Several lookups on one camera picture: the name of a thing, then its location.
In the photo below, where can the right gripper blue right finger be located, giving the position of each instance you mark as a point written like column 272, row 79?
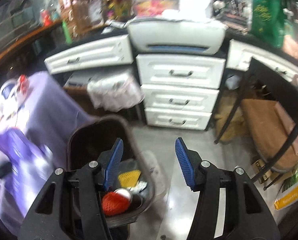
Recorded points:
column 188, row 161

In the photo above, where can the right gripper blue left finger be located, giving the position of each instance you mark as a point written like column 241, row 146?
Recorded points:
column 112, row 164

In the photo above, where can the red white plastic bag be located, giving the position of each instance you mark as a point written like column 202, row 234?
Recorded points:
column 22, row 85

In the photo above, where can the white three-drawer cabinet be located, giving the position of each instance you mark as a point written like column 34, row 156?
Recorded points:
column 180, row 90

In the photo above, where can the plastic lined waste basket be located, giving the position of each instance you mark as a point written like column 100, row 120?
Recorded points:
column 114, row 93

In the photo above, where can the purple floral tablecloth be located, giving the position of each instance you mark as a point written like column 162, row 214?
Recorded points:
column 48, row 119

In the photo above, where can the yellow packaging on floor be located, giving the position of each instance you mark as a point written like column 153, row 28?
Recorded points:
column 288, row 194

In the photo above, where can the white wide drawer front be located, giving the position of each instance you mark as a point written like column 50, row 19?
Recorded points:
column 109, row 51

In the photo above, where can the white printer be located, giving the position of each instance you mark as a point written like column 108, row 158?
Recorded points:
column 158, row 35

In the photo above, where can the green spray bottle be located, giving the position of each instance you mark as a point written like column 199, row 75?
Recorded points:
column 66, row 32

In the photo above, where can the orange wooden counter shelf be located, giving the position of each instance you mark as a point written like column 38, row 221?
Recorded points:
column 27, row 39

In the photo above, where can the pink plastic snack bag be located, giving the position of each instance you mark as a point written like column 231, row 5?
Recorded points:
column 153, row 7

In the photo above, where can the green shopping bag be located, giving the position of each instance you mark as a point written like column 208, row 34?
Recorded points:
column 268, row 21

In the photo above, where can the wooden shelf rack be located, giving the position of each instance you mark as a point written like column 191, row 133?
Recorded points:
column 89, row 15

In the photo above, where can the red tin canister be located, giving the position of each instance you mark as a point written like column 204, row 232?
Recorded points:
column 45, row 17

